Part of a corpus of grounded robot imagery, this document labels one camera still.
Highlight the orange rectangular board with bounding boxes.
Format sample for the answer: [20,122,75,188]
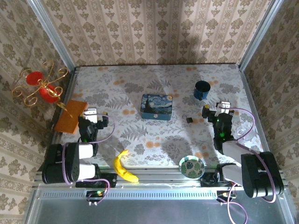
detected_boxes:
[54,99,89,135]

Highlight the perforated metal strip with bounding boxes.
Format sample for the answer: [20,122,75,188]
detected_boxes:
[38,189,234,200]

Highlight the starry night print tin box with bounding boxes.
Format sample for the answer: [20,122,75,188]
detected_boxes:
[140,93,174,121]

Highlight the dark blue cup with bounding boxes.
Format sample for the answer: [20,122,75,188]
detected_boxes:
[193,80,211,101]

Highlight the small black circuit board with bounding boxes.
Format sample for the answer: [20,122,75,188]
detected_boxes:
[216,190,234,199]
[86,190,105,199]

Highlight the yellow banana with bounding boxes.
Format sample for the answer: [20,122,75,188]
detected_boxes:
[113,149,139,182]

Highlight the clear drinking glass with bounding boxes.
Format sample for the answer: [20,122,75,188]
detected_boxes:
[235,123,255,142]

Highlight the aluminium side rail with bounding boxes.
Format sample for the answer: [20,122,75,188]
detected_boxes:
[48,66,79,159]

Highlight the leaf pattern round plate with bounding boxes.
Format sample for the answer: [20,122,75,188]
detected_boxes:
[178,155,206,180]

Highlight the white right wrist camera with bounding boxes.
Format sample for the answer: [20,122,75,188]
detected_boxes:
[215,101,234,117]

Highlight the grey metal panel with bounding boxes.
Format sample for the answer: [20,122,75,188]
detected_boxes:
[24,186,295,224]

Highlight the red gold wire ornament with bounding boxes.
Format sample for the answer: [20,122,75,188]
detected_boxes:
[11,60,73,118]

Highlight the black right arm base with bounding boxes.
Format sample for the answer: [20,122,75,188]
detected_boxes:
[200,171,234,187]

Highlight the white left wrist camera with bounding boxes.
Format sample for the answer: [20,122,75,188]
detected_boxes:
[82,107,98,123]

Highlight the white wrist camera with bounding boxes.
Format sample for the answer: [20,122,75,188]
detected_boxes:
[82,107,98,123]
[215,101,234,117]

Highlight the aluminium mounting rail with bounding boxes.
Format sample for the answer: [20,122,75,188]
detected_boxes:
[100,166,289,189]

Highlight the aluminium frame post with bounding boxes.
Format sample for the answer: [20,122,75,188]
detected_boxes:
[25,0,77,70]
[238,0,285,70]

